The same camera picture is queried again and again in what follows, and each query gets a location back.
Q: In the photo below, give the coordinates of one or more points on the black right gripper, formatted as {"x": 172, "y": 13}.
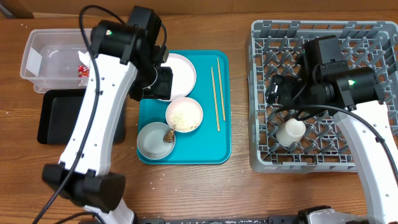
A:
{"x": 288, "y": 83}

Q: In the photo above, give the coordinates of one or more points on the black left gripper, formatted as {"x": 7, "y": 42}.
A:
{"x": 161, "y": 91}

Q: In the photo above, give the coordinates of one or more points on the large white plate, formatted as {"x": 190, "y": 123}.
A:
{"x": 184, "y": 75}

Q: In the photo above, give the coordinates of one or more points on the white cup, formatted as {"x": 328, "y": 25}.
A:
{"x": 290, "y": 132}

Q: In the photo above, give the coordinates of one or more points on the brown food scrap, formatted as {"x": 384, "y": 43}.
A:
{"x": 169, "y": 136}

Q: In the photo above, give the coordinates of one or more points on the grey bowl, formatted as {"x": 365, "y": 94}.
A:
{"x": 150, "y": 141}

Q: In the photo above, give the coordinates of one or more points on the red snack wrapper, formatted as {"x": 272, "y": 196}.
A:
{"x": 83, "y": 71}

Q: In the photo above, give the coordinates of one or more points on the white tissue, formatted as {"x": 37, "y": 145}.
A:
{"x": 85, "y": 58}

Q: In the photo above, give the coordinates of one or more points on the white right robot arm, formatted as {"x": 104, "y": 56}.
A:
{"x": 357, "y": 109}

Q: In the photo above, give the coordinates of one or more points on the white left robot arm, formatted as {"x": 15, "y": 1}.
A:
{"x": 125, "y": 61}

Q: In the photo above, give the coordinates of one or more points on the grey dishwasher rack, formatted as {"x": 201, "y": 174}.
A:
{"x": 273, "y": 49}

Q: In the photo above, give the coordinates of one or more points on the black waste tray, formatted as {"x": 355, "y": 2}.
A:
{"x": 60, "y": 109}

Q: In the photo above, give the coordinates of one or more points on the wooden chopstick right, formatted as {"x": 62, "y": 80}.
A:
{"x": 221, "y": 89}

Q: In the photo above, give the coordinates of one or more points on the wooden chopstick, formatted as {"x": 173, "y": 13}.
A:
{"x": 215, "y": 100}
{"x": 221, "y": 89}

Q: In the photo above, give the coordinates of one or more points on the wooden chopstick left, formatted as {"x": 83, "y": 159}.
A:
{"x": 215, "y": 100}

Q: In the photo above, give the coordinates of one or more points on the teal plastic tray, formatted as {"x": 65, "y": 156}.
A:
{"x": 205, "y": 145}

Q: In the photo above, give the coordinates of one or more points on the clear plastic bin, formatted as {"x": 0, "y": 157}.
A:
{"x": 50, "y": 60}

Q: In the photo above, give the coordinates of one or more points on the black rail at table edge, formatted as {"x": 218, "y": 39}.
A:
{"x": 320, "y": 214}

